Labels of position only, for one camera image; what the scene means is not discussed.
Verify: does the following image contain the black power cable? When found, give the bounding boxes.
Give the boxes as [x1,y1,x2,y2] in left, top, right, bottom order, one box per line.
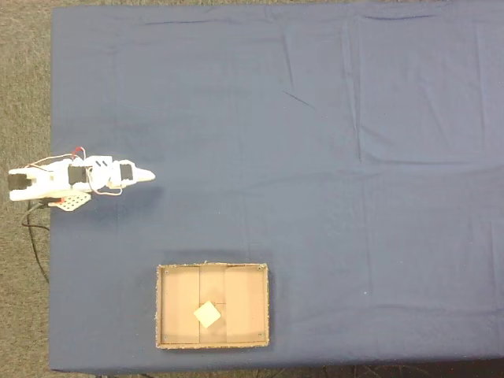
[20,198,53,285]

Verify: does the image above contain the perforated base mounting plate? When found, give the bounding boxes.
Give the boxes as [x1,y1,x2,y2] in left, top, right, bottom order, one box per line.
[49,192,92,213]

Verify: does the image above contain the shallow cardboard box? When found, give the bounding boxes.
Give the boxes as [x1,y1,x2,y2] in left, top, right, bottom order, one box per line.
[154,261,271,350]

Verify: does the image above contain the pale yellow block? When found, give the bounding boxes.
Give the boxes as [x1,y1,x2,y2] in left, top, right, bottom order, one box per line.
[192,300,222,329]

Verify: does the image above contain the dark blue tablecloth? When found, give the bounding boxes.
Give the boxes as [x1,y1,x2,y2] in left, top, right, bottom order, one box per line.
[48,3,504,373]

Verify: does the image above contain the red and white wires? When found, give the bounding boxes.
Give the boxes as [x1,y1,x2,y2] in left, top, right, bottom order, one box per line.
[25,146,88,168]

